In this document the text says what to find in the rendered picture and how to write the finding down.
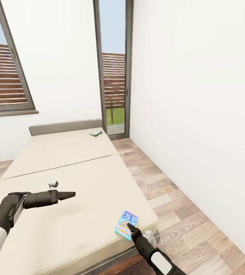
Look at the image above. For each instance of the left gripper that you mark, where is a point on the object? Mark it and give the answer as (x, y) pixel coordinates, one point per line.
(51, 197)

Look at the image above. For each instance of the door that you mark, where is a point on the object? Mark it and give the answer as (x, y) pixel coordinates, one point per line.
(113, 21)

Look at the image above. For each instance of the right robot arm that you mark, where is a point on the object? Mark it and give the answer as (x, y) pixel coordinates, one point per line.
(159, 261)

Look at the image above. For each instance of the bed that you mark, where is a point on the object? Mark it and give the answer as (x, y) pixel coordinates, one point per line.
(77, 235)

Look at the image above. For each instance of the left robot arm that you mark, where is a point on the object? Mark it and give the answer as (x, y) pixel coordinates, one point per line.
(12, 205)

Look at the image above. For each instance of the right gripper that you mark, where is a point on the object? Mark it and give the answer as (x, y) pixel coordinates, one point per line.
(139, 240)

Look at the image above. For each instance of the fixed window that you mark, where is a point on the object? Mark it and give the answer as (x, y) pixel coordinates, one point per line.
(15, 95)

